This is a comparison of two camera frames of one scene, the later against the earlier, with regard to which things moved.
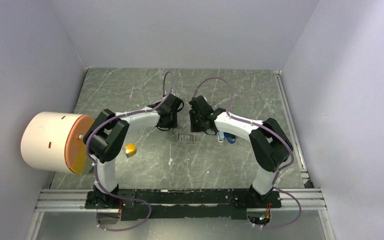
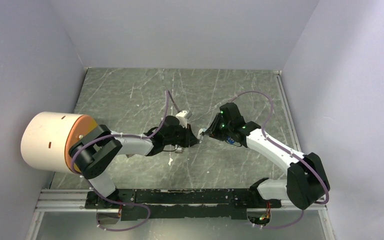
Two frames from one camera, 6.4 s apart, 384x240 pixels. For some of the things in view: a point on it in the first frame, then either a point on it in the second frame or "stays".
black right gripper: x=193 y=127 → x=213 y=130
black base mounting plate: x=217 y=204 stays
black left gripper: x=173 y=124 → x=190 y=139
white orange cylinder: x=54 y=141 stays
